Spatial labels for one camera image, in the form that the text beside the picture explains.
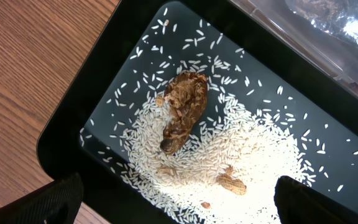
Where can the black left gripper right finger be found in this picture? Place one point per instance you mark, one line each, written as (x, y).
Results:
(299, 204)

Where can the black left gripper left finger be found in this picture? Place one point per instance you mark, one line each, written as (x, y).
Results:
(57, 202)

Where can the brown food scrap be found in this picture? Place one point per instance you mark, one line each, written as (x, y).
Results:
(187, 96)

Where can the peanut in shell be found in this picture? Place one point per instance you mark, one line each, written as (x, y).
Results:
(236, 186)

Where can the cooked rice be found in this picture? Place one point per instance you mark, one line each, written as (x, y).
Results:
(248, 130)

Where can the black tray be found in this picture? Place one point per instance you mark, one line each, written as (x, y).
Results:
(58, 148)

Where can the clear plastic bin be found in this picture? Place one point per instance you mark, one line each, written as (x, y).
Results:
(335, 57)

